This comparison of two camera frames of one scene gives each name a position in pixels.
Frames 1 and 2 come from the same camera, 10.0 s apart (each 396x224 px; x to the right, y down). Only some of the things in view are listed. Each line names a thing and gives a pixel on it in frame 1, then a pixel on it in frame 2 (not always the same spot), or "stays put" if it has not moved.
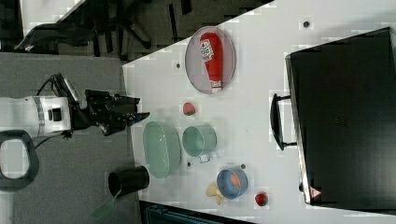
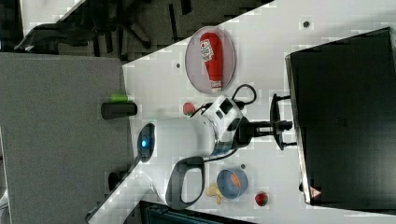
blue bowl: x=227 y=188 stays put
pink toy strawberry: x=189 y=108 stays put
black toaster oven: x=341 y=114 stays put
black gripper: x=108 y=112 → x=247 y=130
